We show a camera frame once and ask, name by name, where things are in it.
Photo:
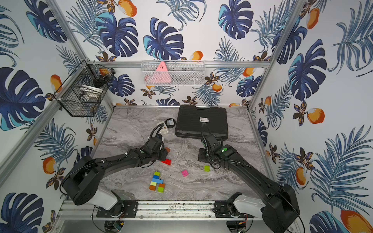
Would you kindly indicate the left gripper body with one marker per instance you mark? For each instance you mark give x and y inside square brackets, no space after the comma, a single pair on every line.
[162,153]

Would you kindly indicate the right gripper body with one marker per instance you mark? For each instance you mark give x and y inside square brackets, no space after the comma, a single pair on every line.
[204,156]

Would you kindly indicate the pink lego brick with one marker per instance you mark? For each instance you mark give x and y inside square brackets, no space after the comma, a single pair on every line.
[185,173]

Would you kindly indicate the lime green lego brick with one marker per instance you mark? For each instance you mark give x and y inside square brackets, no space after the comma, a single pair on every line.
[160,189]

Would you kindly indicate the light blue long lego brick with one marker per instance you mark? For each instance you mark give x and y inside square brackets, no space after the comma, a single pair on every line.
[159,181]

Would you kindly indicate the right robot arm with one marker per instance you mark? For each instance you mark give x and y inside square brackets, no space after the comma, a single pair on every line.
[280,208]

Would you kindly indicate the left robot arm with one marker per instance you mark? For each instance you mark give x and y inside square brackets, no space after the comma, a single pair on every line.
[81,184]

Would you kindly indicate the red long lego brick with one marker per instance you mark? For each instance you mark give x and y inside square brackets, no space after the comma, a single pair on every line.
[167,162]

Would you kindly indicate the white remote control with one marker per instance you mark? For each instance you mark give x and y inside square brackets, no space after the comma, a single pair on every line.
[164,130]

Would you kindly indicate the black round tape measure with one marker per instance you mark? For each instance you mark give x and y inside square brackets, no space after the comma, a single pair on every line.
[170,123]

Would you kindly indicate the black plastic tool case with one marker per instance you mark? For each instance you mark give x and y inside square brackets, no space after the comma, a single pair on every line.
[194,122]

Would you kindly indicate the pink triangle card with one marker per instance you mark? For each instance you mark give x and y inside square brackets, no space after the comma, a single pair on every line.
[161,75]

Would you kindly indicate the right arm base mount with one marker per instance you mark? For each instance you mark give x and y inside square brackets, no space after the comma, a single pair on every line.
[233,209]

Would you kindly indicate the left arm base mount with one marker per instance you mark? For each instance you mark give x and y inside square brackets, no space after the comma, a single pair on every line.
[123,209]

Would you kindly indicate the clear wall tray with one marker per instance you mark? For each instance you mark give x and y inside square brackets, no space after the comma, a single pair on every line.
[181,72]

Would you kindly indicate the black wire basket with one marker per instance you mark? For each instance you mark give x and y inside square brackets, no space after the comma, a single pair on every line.
[88,86]

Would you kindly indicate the aluminium front rail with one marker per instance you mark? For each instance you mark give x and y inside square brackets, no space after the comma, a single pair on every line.
[163,210]

